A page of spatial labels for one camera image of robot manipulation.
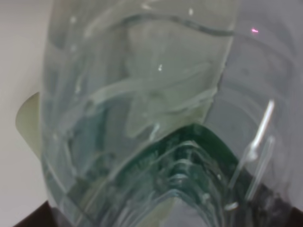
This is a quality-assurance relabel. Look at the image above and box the clear water bottle green label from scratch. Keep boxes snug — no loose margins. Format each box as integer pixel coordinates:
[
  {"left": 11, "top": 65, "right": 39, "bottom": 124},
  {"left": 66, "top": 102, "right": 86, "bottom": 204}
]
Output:
[{"left": 40, "top": 0, "right": 303, "bottom": 227}]

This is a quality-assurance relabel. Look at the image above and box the pale green plastic cup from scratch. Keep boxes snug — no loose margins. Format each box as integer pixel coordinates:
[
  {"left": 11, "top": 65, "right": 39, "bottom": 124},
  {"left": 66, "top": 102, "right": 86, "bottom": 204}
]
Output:
[{"left": 15, "top": 92, "right": 41, "bottom": 161}]

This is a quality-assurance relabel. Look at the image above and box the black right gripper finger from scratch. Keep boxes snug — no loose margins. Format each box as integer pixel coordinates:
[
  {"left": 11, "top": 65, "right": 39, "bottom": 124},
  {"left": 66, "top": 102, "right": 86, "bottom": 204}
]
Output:
[{"left": 15, "top": 201, "right": 71, "bottom": 227}]

